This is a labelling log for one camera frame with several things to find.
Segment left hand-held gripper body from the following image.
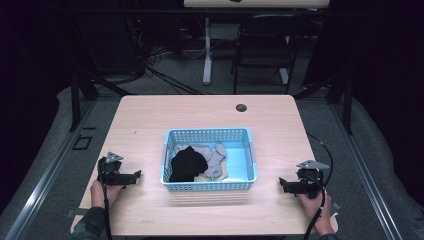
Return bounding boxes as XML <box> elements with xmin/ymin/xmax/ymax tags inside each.
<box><xmin>96</xmin><ymin>151</ymin><xmax>125</xmax><ymax>187</ymax></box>

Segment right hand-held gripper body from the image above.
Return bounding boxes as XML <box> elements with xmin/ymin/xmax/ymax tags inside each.
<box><xmin>296</xmin><ymin>159</ymin><xmax>331</xmax><ymax>200</ymax></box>

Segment person's left hand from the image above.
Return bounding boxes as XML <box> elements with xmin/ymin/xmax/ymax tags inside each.
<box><xmin>90</xmin><ymin>180</ymin><xmax>125</xmax><ymax>209</ymax></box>

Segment person's right hand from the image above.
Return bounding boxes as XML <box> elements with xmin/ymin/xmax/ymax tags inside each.
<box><xmin>298</xmin><ymin>191</ymin><xmax>336</xmax><ymax>236</ymax></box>

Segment black sock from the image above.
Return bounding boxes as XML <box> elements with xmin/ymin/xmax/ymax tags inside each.
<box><xmin>168</xmin><ymin>145</ymin><xmax>210</xmax><ymax>183</ymax></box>

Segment light blue plastic basket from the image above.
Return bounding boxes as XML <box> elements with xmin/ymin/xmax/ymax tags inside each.
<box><xmin>160</xmin><ymin>126</ymin><xmax>259</xmax><ymax>194</ymax></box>

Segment beige sock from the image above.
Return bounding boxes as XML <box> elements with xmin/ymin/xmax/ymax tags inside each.
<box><xmin>193</xmin><ymin>165</ymin><xmax>230</xmax><ymax>183</ymax></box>

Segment black metal stand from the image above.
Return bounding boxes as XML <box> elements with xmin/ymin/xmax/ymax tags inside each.
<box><xmin>293</xmin><ymin>71</ymin><xmax>355</xmax><ymax>136</ymax></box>
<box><xmin>67</xmin><ymin>71</ymin><xmax>136</xmax><ymax>133</ymax></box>

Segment grey sock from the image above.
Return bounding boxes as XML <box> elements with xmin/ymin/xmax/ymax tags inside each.
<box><xmin>173</xmin><ymin>142</ymin><xmax>229</xmax><ymax>180</ymax></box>

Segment black folding chair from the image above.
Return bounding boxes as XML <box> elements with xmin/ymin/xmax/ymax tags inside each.
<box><xmin>230</xmin><ymin>14</ymin><xmax>310</xmax><ymax>96</ymax></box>

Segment white desk with legs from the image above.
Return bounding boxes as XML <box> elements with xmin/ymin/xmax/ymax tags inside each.
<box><xmin>182</xmin><ymin>0</ymin><xmax>332</xmax><ymax>86</ymax></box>

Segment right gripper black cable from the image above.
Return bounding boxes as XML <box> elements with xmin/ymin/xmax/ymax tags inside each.
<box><xmin>301</xmin><ymin>132</ymin><xmax>335</xmax><ymax>240</ymax></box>

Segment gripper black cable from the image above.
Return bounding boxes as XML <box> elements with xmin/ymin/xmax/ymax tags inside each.
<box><xmin>98</xmin><ymin>159</ymin><xmax>114</xmax><ymax>240</ymax></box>
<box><xmin>301</xmin><ymin>132</ymin><xmax>335</xmax><ymax>240</ymax></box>

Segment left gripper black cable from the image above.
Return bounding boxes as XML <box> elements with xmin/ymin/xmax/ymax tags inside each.
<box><xmin>98</xmin><ymin>159</ymin><xmax>114</xmax><ymax>240</ymax></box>

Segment grey metal floor rail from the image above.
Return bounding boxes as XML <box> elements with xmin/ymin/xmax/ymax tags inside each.
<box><xmin>329</xmin><ymin>103</ymin><xmax>406</xmax><ymax>240</ymax></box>
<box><xmin>3</xmin><ymin>99</ymin><xmax>98</xmax><ymax>240</ymax></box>

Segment bundle of floor cables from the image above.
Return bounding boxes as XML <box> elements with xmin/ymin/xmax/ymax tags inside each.
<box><xmin>131</xmin><ymin>19</ymin><xmax>214</xmax><ymax>96</ymax></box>

